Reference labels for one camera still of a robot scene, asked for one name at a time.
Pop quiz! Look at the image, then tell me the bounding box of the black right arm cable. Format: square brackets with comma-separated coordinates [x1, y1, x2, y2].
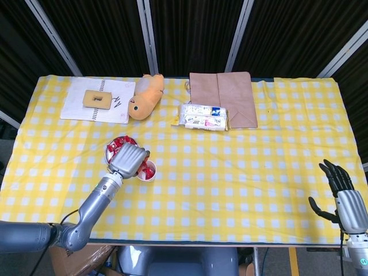
[339, 229, 346, 276]

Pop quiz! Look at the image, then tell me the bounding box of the tan wooden block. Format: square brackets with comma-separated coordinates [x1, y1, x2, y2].
[82, 89, 113, 111]

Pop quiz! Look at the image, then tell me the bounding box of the orange plush toy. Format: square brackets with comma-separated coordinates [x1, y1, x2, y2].
[127, 73, 165, 120]

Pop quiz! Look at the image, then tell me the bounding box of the grey metal table leg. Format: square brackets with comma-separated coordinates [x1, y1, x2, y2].
[252, 246, 261, 276]

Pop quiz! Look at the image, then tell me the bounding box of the white paper cup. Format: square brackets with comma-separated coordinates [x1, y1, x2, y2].
[135, 160, 158, 182]

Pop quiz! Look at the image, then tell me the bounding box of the white snack package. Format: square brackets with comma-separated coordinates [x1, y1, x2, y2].
[171, 103, 232, 132]

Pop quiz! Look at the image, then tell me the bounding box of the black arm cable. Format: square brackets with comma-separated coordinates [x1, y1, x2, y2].
[339, 229, 346, 276]
[28, 209, 80, 276]

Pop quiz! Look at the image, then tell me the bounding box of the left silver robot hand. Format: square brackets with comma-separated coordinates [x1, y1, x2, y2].
[108, 142, 152, 181]

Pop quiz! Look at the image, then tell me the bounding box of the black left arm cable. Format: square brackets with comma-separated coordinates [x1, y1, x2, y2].
[28, 209, 80, 276]

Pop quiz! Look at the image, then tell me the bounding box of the brown cardboard box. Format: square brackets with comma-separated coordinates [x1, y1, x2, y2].
[47, 244, 117, 276]

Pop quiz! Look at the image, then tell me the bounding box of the bowl of red candies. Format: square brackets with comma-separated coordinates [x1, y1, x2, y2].
[104, 135, 139, 167]

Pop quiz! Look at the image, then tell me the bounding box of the yellow white checked tablecloth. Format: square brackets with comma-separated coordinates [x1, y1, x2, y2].
[0, 75, 363, 245]

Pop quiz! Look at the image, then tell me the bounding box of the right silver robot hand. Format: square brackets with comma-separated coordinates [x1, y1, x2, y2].
[308, 159, 368, 234]

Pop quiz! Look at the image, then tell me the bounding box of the black pleated curtain panel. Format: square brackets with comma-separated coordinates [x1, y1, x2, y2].
[39, 0, 152, 78]
[333, 39, 368, 170]
[0, 0, 74, 139]
[149, 0, 245, 78]
[233, 0, 368, 78]

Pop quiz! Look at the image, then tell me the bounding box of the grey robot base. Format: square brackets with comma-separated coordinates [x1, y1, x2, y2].
[116, 246, 239, 276]

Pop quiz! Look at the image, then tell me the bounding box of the white spiral notebook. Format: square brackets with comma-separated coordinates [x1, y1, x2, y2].
[59, 76, 136, 125]

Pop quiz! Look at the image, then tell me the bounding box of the brown paper bag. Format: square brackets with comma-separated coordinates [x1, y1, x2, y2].
[185, 71, 259, 129]

